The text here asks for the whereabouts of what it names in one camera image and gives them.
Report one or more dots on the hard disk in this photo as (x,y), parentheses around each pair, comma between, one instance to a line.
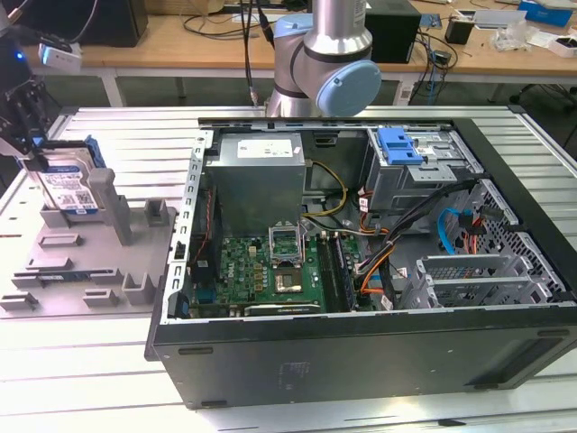
(63,185)

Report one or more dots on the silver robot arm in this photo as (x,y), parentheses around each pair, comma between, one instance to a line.
(333,27)

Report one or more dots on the silver disk bay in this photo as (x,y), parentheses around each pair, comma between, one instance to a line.
(460,261)

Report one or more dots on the large black computer box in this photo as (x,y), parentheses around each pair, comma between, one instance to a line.
(90,22)

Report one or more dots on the wooden desk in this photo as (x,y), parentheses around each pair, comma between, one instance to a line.
(180,49)

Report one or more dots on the grey parts rack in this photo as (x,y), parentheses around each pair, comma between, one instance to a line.
(90,293)

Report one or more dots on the silver power supply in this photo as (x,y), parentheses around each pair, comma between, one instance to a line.
(252,194)

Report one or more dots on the green motherboard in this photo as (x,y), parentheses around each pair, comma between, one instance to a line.
(239,270)

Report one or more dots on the CPU socket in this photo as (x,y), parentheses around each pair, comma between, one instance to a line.
(287,280)

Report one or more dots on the black graphics card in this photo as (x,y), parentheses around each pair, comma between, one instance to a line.
(284,310)

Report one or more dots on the black RAM slot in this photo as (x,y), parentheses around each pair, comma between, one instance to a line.
(325,270)
(336,270)
(331,270)

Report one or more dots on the blue RAM stick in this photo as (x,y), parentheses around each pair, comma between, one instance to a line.
(347,275)

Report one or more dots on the black upright box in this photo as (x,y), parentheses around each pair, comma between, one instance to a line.
(392,38)

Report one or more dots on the blue drive latch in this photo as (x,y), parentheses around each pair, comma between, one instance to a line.
(399,149)

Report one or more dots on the silver drive cage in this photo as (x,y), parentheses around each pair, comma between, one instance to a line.
(405,189)

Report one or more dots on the black PC case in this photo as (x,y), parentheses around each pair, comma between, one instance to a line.
(360,361)

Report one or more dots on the small black box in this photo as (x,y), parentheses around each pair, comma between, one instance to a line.
(459,31)

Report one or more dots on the clear plastic bags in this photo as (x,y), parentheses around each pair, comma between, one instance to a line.
(514,36)

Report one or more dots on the blue cardboard box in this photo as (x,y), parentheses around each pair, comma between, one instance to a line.
(550,12)

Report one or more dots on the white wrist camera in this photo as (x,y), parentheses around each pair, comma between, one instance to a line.
(58,56)

